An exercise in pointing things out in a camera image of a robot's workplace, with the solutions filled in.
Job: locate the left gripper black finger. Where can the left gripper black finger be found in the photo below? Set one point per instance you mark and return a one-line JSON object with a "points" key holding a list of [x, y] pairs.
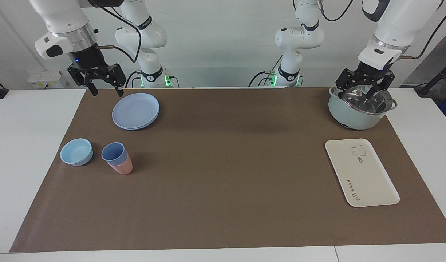
{"points": [[346, 82], [385, 82]]}

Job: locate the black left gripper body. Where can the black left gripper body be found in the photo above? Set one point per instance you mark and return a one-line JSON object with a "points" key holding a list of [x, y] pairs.
{"points": [[370, 69]]}

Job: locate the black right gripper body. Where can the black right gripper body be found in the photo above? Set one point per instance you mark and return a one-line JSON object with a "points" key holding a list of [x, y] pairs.
{"points": [[90, 60]]}

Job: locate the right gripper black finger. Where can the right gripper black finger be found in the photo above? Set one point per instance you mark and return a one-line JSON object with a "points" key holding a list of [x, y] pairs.
{"points": [[89, 82], [117, 78]]}

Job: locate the blue ribbed cup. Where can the blue ribbed cup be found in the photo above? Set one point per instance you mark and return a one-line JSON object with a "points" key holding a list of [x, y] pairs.
{"points": [[114, 153]]}

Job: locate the pink cup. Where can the pink cup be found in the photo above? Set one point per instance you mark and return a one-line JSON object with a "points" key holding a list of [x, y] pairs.
{"points": [[121, 168]]}

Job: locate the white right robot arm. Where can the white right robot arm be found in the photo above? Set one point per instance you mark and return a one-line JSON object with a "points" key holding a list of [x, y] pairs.
{"points": [[62, 18]]}

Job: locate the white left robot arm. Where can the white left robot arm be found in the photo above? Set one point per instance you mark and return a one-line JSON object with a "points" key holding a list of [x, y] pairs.
{"points": [[397, 25]]}

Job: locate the cream rabbit print tray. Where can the cream rabbit print tray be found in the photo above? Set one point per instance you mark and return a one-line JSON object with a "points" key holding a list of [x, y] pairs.
{"points": [[361, 174]]}

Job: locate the glass pot lid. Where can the glass pot lid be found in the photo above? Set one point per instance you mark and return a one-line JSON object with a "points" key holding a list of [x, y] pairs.
{"points": [[364, 103]]}

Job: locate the pale green cooking pot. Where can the pale green cooking pot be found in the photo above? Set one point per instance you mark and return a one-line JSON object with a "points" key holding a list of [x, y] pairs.
{"points": [[348, 116]]}

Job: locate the blue plate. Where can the blue plate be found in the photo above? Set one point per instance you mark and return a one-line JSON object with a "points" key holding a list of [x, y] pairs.
{"points": [[135, 111]]}

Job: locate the black stand pole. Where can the black stand pole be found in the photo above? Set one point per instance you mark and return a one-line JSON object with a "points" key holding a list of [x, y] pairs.
{"points": [[432, 82]]}

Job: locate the light blue bowl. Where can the light blue bowl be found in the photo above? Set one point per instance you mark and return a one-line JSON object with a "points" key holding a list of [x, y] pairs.
{"points": [[76, 152]]}

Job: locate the brown table mat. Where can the brown table mat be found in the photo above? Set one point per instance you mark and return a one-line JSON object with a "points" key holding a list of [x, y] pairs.
{"points": [[222, 182]]}

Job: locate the white wall socket box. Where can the white wall socket box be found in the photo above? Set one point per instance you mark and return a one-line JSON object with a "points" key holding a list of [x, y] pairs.
{"points": [[44, 78]]}

